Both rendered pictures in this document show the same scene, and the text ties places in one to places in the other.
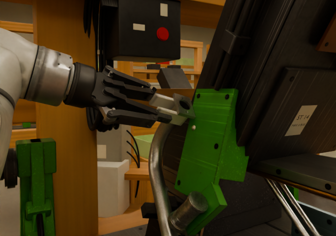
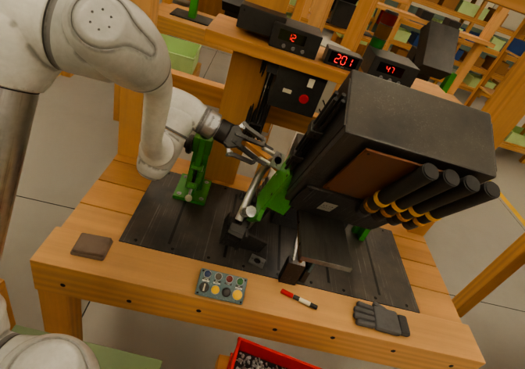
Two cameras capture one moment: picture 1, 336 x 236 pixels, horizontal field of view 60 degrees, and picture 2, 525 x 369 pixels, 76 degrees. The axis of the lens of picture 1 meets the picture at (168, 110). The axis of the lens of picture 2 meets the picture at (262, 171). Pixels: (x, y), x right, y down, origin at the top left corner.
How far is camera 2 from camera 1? 0.74 m
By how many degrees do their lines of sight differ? 37
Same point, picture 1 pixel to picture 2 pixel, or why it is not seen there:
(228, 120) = (280, 187)
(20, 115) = (212, 102)
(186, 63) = not seen: outside the picture
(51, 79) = (205, 130)
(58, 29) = (243, 66)
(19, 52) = (194, 116)
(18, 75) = (191, 127)
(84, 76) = (221, 133)
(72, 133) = not seen: hidden behind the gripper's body
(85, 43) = (258, 79)
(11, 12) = not seen: outside the picture
